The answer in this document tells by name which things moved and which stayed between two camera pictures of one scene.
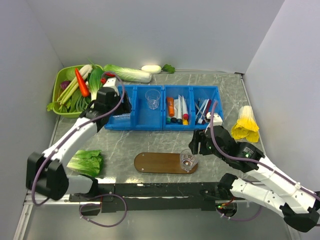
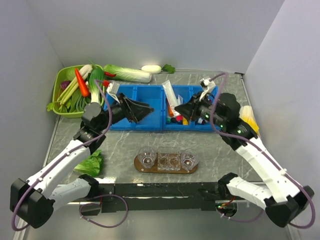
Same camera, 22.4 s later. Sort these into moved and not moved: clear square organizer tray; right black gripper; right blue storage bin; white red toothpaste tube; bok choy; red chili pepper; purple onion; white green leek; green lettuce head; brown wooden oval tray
Moved: white red toothpaste tube; clear square organizer tray; right black gripper
Not moved: bok choy; right blue storage bin; purple onion; brown wooden oval tray; green lettuce head; red chili pepper; white green leek
